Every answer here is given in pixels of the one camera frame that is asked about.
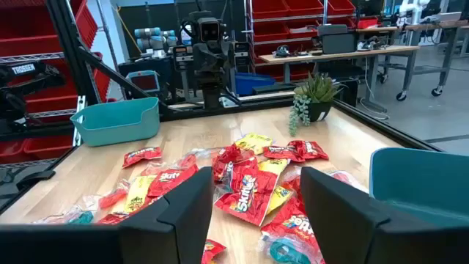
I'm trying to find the orange Ring Pop in wrapper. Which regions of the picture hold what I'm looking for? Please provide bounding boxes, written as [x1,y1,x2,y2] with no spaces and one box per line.
[140,161,166,177]
[97,180,131,210]

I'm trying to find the light teal plastic bin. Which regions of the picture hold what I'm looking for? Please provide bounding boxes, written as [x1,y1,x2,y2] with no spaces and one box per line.
[70,97,160,147]

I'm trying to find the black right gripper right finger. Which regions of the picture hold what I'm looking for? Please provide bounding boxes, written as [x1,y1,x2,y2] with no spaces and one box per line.
[300,166,469,264]

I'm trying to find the blue storage bin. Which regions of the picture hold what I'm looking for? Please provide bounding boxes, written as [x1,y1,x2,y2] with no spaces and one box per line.
[234,72,276,97]

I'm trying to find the teal Ring Pop in wrapper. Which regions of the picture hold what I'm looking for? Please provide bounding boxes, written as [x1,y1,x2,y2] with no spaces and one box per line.
[32,204,100,225]

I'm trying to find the teach pendant with screen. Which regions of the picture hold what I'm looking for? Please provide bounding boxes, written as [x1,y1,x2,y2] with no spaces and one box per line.
[125,69,161,93]

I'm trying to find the red ring pop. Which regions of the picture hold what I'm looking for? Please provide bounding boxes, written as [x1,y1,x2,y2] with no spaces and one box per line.
[174,148,202,169]
[97,211,130,225]
[327,169,369,194]

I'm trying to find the potted succulent plant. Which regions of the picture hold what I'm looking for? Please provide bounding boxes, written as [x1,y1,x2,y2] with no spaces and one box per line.
[288,71,344,137]

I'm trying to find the metal shelf with red bins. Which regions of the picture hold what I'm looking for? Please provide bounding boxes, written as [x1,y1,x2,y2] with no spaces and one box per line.
[244,0,358,82]
[0,0,113,169]

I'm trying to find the red Skittles candy bag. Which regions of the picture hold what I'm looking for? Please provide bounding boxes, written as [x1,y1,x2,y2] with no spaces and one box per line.
[214,161,279,227]
[146,164,199,198]
[200,238,227,264]
[211,144,256,181]
[260,197,320,250]
[289,140,330,161]
[262,144,306,164]
[122,146,163,169]

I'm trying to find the wooden workbench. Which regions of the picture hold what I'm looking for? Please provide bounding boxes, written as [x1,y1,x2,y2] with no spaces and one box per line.
[258,44,421,113]
[357,18,469,102]

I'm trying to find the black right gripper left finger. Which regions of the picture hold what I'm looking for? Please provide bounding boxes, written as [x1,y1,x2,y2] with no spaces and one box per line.
[0,166,215,264]

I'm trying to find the black equipment case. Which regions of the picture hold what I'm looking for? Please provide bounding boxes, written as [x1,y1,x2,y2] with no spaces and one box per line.
[317,23,359,55]

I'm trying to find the blue Ring Pop in wrapper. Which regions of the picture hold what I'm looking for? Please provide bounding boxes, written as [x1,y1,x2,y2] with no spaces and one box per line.
[257,234,325,264]

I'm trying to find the slate blue plastic bin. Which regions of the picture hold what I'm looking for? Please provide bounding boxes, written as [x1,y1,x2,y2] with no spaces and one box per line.
[369,147,469,228]

